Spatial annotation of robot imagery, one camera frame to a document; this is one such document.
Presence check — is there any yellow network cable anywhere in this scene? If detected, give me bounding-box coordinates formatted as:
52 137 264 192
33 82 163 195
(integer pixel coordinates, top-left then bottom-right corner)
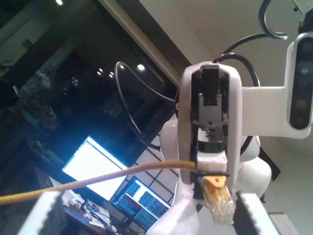
0 160 235 225

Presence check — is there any cluttered dark desk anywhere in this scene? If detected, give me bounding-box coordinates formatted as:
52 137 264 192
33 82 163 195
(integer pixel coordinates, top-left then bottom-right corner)
31 166 157 235

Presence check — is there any white lattice partition screen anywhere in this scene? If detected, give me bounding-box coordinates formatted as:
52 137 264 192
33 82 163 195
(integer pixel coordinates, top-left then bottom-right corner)
133 133 181 204

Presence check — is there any monitor with dark text screen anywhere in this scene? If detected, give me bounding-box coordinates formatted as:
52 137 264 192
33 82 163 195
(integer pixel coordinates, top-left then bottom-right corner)
111 175 172 233

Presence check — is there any monitor with white screen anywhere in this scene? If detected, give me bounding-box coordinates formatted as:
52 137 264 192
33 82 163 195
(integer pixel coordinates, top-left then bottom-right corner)
62 135 130 202

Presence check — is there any grey box device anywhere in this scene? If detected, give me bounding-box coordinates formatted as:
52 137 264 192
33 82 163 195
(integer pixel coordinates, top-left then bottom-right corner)
292 0 313 15

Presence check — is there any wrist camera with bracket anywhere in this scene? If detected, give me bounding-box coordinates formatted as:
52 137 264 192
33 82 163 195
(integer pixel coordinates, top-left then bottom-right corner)
241 33 313 140

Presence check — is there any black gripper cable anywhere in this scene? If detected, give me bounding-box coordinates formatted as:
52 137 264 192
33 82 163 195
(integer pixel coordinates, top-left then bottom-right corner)
212 52 261 88

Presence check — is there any grey camera cable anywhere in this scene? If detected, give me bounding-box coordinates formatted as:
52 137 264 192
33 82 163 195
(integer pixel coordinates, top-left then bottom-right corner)
258 0 290 39

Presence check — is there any thin black looping cable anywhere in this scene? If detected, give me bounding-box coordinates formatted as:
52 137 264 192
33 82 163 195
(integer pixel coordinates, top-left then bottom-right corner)
114 61 178 150

